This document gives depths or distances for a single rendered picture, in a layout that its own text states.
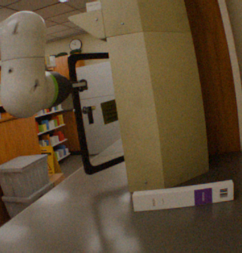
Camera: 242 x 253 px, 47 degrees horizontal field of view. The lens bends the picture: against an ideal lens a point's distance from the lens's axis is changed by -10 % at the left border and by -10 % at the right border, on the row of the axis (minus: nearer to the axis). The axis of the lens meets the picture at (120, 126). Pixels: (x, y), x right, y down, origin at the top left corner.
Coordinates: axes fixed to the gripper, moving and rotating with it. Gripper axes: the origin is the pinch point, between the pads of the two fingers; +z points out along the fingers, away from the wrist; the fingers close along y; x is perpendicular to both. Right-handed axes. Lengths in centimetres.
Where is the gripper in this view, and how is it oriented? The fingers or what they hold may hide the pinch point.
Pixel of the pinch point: (81, 85)
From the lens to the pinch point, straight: 96.4
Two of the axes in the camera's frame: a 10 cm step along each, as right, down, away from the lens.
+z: 2.5, -1.5, 9.6
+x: 1.4, 9.8, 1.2
